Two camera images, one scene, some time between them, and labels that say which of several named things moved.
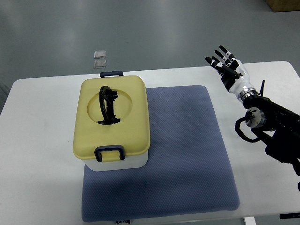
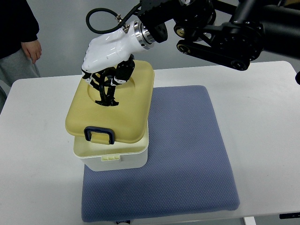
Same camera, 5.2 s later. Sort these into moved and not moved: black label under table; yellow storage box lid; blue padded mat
Moved: yellow storage box lid
Not moved: blue padded mat; black label under table
